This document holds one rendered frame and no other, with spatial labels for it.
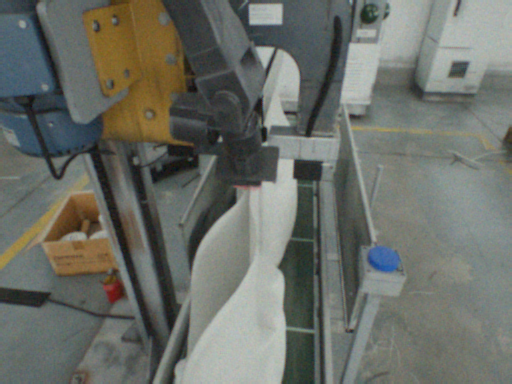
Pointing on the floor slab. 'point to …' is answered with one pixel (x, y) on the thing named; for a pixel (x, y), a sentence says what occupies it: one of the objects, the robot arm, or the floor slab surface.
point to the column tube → (135, 233)
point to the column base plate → (121, 350)
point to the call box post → (360, 336)
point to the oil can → (112, 286)
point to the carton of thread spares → (62, 220)
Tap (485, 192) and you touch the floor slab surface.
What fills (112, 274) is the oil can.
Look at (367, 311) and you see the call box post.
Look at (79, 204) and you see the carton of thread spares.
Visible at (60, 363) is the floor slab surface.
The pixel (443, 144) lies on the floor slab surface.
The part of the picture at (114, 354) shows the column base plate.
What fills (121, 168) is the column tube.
